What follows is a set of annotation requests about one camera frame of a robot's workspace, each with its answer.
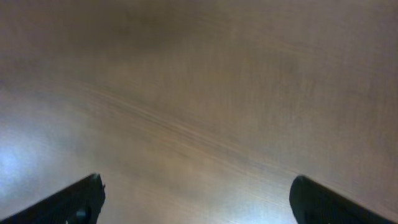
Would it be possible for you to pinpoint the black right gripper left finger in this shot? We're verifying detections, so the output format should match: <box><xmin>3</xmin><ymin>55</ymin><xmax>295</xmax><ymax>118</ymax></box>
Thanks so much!
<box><xmin>1</xmin><ymin>173</ymin><xmax>106</xmax><ymax>224</ymax></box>

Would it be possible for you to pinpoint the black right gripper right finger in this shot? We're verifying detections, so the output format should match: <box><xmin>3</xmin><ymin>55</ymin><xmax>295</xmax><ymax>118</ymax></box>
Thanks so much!
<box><xmin>289</xmin><ymin>175</ymin><xmax>395</xmax><ymax>224</ymax></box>

